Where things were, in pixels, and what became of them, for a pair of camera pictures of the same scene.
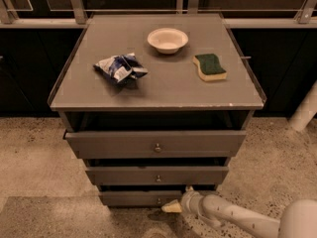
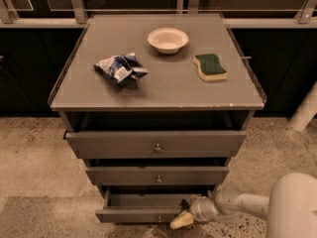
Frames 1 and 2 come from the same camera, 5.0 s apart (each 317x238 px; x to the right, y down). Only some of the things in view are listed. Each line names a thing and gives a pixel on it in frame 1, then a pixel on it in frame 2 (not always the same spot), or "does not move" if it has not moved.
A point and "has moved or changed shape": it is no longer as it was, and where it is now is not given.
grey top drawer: (156, 144) does not move
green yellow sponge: (209, 67) does not move
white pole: (306, 111) does not move
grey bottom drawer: (140, 199) has moved or changed shape
